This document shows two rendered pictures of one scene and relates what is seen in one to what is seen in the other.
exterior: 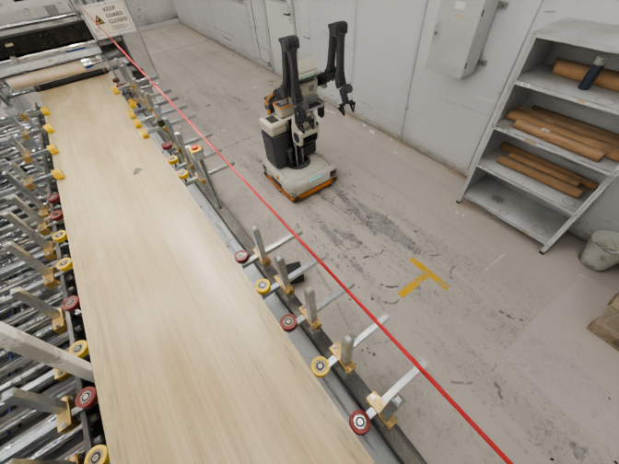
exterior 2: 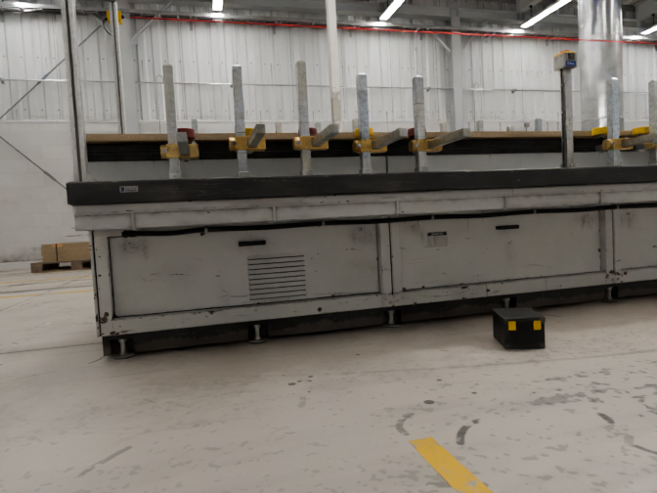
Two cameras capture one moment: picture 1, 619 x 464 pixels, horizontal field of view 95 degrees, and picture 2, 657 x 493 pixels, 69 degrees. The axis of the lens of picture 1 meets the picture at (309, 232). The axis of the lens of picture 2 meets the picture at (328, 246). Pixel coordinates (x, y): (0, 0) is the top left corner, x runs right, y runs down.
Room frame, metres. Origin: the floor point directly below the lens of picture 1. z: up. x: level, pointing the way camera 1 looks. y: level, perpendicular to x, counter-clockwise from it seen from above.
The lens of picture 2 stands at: (1.24, -1.80, 0.52)
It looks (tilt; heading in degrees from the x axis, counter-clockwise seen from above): 3 degrees down; 107
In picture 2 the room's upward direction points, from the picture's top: 3 degrees counter-clockwise
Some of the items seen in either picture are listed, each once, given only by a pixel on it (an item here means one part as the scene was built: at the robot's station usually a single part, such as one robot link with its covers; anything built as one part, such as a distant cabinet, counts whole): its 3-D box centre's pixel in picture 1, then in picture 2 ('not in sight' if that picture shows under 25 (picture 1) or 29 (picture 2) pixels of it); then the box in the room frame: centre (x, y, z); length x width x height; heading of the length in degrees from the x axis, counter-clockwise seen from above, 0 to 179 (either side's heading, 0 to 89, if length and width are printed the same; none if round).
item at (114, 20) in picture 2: not in sight; (122, 103); (-0.68, 0.54, 1.25); 0.15 x 0.08 x 1.10; 32
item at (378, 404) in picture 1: (380, 410); (180, 152); (0.19, -0.22, 0.80); 0.14 x 0.06 x 0.05; 32
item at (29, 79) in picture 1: (66, 69); not in sight; (4.01, 2.78, 1.05); 1.43 x 0.12 x 0.12; 122
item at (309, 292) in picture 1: (311, 313); (303, 122); (0.60, 0.03, 0.91); 0.04 x 0.04 x 0.48; 32
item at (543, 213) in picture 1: (553, 149); not in sight; (1.85, -2.02, 0.78); 0.90 x 0.45 x 1.55; 32
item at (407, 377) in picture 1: (392, 392); (184, 148); (0.25, -0.29, 0.80); 0.43 x 0.03 x 0.04; 122
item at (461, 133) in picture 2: (273, 248); (438, 142); (1.10, 0.24, 0.81); 0.43 x 0.03 x 0.04; 122
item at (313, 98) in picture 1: (309, 110); not in sight; (2.47, -0.10, 0.99); 0.28 x 0.16 x 0.22; 121
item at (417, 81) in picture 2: (262, 253); (419, 133); (1.02, 0.29, 0.86); 0.04 x 0.04 x 0.48; 32
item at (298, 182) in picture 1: (298, 170); not in sight; (2.72, 0.05, 0.16); 0.67 x 0.64 x 0.25; 31
